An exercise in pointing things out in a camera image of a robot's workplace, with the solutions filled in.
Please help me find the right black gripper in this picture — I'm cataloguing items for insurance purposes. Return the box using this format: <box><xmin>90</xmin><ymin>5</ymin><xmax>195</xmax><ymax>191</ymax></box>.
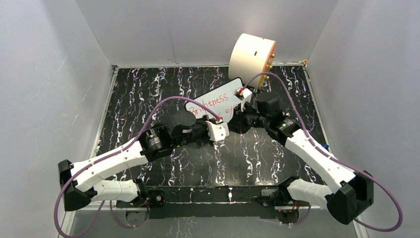
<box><xmin>226</xmin><ymin>103</ymin><xmax>269</xmax><ymax>134</ymax></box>

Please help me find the white whiteboard black frame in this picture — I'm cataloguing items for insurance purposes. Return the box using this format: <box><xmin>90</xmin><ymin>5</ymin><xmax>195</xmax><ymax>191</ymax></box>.
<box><xmin>194</xmin><ymin>78</ymin><xmax>243</xmax><ymax>123</ymax></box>

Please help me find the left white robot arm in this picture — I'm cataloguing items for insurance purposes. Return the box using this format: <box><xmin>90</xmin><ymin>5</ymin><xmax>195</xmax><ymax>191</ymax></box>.
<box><xmin>58</xmin><ymin>111</ymin><xmax>229</xmax><ymax>211</ymax></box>

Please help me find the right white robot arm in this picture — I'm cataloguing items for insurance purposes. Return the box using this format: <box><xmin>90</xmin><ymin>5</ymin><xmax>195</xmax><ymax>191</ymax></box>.
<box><xmin>228</xmin><ymin>93</ymin><xmax>374</xmax><ymax>225</ymax></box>

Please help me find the white cylindrical drum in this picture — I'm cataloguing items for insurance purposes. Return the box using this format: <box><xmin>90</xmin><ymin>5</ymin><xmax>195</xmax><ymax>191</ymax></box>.
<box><xmin>228</xmin><ymin>33</ymin><xmax>276</xmax><ymax>89</ymax></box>

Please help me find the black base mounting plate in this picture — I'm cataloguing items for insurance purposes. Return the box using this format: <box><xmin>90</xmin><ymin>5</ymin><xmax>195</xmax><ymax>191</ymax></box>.
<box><xmin>114</xmin><ymin>185</ymin><xmax>299</xmax><ymax>220</ymax></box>

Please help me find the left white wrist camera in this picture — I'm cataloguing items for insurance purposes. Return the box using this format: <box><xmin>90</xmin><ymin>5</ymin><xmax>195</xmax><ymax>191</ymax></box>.
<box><xmin>206</xmin><ymin>121</ymin><xmax>230</xmax><ymax>142</ymax></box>

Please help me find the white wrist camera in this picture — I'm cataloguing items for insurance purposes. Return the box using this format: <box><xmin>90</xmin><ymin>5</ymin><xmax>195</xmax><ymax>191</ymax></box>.
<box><xmin>206</xmin><ymin>121</ymin><xmax>230</xmax><ymax>142</ymax></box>
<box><xmin>235</xmin><ymin>88</ymin><xmax>253</xmax><ymax>112</ymax></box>

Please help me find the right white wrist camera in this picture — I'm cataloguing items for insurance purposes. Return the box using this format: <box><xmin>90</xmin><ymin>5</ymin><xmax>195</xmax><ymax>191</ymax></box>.
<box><xmin>235</xmin><ymin>88</ymin><xmax>253</xmax><ymax>112</ymax></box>

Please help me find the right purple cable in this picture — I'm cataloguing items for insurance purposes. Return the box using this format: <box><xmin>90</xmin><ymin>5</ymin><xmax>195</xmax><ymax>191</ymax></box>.
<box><xmin>241</xmin><ymin>71</ymin><xmax>404</xmax><ymax>233</ymax></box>

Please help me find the purple cable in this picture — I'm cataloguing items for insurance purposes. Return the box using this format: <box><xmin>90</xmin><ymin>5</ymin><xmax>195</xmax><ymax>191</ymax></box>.
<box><xmin>241</xmin><ymin>71</ymin><xmax>404</xmax><ymax>233</ymax></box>
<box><xmin>53</xmin><ymin>96</ymin><xmax>224</xmax><ymax>238</ymax></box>

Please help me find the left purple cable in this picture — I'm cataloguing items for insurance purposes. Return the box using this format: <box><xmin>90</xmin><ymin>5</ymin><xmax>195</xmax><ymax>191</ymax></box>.
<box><xmin>53</xmin><ymin>96</ymin><xmax>224</xmax><ymax>238</ymax></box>

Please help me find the aluminium frame rail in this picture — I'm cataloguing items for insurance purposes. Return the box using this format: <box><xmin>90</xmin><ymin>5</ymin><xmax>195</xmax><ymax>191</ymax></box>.
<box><xmin>65</xmin><ymin>187</ymin><xmax>361</xmax><ymax>212</ymax></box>

